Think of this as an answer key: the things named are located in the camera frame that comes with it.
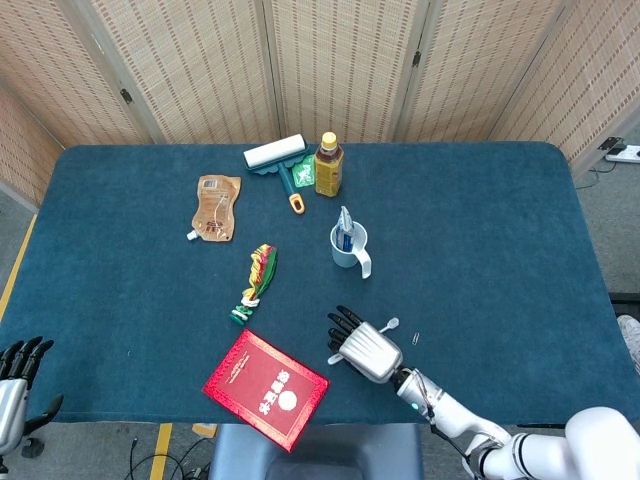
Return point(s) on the blue white toothpaste tube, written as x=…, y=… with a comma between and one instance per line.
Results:
x=345, y=225

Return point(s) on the red certificate book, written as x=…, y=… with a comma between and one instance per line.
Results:
x=260, y=385

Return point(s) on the white power strip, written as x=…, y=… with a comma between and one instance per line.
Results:
x=627, y=154

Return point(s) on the yellow tea bottle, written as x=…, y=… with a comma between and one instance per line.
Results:
x=328, y=172

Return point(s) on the white shoe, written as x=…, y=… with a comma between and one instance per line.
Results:
x=631, y=340

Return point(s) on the colourful feather shuttlecock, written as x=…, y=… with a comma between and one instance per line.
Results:
x=262, y=270

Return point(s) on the silver paper clip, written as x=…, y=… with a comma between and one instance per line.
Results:
x=416, y=339

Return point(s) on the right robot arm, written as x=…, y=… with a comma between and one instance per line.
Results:
x=450, y=410

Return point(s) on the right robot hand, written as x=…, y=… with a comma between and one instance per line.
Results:
x=372, y=352

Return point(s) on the brown spout pouch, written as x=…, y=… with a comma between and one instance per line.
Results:
x=215, y=210

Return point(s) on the teal lint roller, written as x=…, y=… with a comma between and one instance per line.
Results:
x=272, y=152

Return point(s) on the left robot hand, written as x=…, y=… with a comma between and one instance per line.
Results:
x=12, y=400

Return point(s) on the blue table cloth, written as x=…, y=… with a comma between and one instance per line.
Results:
x=475, y=225

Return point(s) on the green sachet packet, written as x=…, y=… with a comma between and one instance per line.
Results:
x=302, y=175

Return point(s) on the woven folding screen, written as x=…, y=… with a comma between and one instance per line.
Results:
x=325, y=75

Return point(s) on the white toothbrush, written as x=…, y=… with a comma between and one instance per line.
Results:
x=392, y=323

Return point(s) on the black screen hinge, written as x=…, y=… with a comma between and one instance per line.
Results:
x=417, y=57

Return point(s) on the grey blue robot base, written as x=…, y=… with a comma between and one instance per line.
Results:
x=315, y=450

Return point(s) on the black power adapter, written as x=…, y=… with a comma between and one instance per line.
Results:
x=611, y=144

